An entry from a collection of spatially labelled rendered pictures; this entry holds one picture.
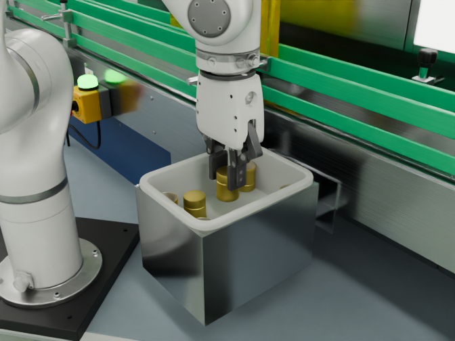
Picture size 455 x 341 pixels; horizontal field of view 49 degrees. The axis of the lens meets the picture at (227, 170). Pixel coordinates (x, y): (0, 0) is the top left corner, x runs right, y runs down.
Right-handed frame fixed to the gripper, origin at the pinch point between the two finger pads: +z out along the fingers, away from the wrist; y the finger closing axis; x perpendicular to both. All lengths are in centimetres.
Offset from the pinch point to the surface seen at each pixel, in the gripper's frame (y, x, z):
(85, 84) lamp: 53, -3, 1
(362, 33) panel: 4.0, -34.6, -14.2
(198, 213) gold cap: 1.1, 4.8, 6.1
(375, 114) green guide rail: -11.4, -18.6, -7.6
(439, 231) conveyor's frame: -25.4, -16.3, 4.4
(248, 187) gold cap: 3.5, -7.6, 7.2
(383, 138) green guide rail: -13.6, -18.2, -4.7
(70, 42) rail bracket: 70, -8, -4
